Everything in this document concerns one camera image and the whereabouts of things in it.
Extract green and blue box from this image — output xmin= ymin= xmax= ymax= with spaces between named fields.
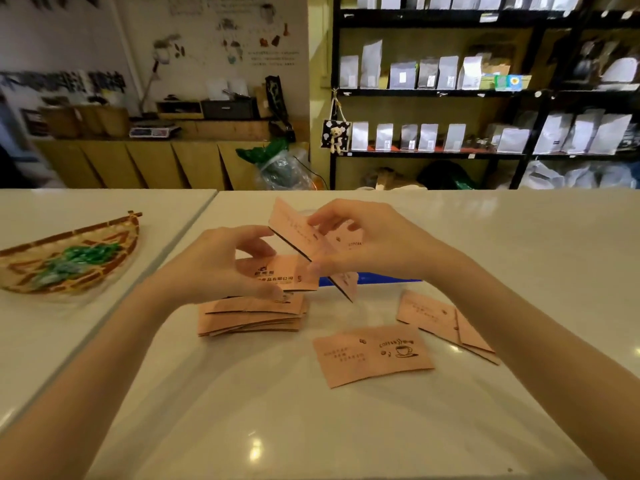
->
xmin=494 ymin=74 xmax=532 ymax=92

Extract white desk lamp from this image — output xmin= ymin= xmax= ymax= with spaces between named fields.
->
xmin=139 ymin=37 xmax=174 ymax=119

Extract pile of green wrapped candies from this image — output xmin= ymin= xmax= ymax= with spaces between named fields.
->
xmin=32 ymin=243 xmax=123 ymax=288

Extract digital weighing scale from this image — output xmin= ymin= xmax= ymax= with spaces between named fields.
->
xmin=128 ymin=125 xmax=182 ymax=140

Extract person's left hand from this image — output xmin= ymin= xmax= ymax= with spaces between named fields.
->
xmin=147 ymin=225 xmax=287 ymax=308

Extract woven bamboo basket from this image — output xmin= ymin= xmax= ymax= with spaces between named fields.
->
xmin=0 ymin=211 xmax=143 ymax=296

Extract clear plastic bag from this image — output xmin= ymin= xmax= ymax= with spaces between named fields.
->
xmin=254 ymin=149 xmax=314 ymax=191

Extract white plastic bags heap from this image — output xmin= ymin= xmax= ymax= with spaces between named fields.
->
xmin=519 ymin=161 xmax=639 ymax=190

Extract person's right hand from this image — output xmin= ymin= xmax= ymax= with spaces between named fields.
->
xmin=306 ymin=198 xmax=450 ymax=282

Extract black and white wall picture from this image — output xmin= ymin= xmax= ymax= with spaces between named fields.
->
xmin=0 ymin=70 xmax=129 ymax=138

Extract row of white pouches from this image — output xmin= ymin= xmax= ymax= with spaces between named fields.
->
xmin=356 ymin=0 xmax=584 ymax=11

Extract brown paper box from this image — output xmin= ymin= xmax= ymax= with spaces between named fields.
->
xmin=479 ymin=59 xmax=512 ymax=90

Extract black metal shelf rack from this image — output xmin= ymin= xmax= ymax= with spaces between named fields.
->
xmin=328 ymin=0 xmax=640 ymax=190

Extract wooden crate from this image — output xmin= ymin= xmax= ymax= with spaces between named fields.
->
xmin=39 ymin=105 xmax=131 ymax=140

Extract black metal box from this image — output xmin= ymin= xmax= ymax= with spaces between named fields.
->
xmin=200 ymin=97 xmax=259 ymax=121

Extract wooden counter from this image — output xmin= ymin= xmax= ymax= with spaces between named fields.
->
xmin=34 ymin=117 xmax=311 ymax=191

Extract person's left forearm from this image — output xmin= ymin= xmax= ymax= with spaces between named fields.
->
xmin=0 ymin=275 xmax=171 ymax=480

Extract stack of pink sleeves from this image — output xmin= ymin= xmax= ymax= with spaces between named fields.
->
xmin=197 ymin=292 xmax=309 ymax=338

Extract row of grey coffee pouches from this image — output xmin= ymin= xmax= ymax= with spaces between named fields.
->
xmin=339 ymin=40 xmax=484 ymax=91

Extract blue flat object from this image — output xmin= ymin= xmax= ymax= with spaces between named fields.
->
xmin=319 ymin=272 xmax=422 ymax=288

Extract black pouch with teddy bear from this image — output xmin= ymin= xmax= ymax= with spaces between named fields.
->
xmin=320 ymin=119 xmax=353 ymax=155

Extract brown paper package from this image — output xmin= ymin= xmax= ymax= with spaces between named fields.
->
xmin=374 ymin=167 xmax=427 ymax=190

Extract person's right forearm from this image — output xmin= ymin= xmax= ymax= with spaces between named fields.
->
xmin=427 ymin=245 xmax=640 ymax=480

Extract pink cardboard cup sleeve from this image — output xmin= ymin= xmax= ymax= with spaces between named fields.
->
xmin=235 ymin=255 xmax=321 ymax=294
xmin=268 ymin=197 xmax=366 ymax=303
xmin=312 ymin=325 xmax=435 ymax=390
xmin=397 ymin=290 xmax=501 ymax=366
xmin=455 ymin=309 xmax=496 ymax=354

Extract dark bag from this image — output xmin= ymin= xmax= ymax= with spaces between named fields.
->
xmin=417 ymin=160 xmax=477 ymax=190

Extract black cable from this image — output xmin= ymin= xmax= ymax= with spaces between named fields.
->
xmin=304 ymin=154 xmax=329 ymax=190

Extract tall black bag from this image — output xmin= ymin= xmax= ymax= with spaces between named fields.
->
xmin=264 ymin=75 xmax=296 ymax=141

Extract large white bag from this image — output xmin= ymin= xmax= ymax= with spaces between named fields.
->
xmin=495 ymin=127 xmax=531 ymax=155
xmin=562 ymin=109 xmax=606 ymax=155
xmin=533 ymin=113 xmax=575 ymax=155
xmin=588 ymin=113 xmax=634 ymax=156

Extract wooden tray box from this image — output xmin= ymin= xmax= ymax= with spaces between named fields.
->
xmin=155 ymin=100 xmax=204 ymax=121

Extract green plastic bag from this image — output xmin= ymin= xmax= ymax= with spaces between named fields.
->
xmin=235 ymin=139 xmax=291 ymax=169

